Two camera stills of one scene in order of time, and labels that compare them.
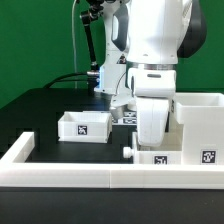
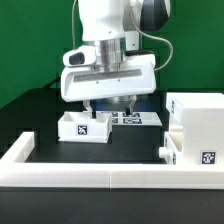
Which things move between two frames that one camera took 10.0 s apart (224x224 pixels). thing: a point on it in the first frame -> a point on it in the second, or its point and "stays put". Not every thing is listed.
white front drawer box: [154, 157] -> [173, 145]
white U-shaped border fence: [140, 176] stays put
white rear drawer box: [84, 126] stays put
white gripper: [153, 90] -> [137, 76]
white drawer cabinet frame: [202, 118] stays put
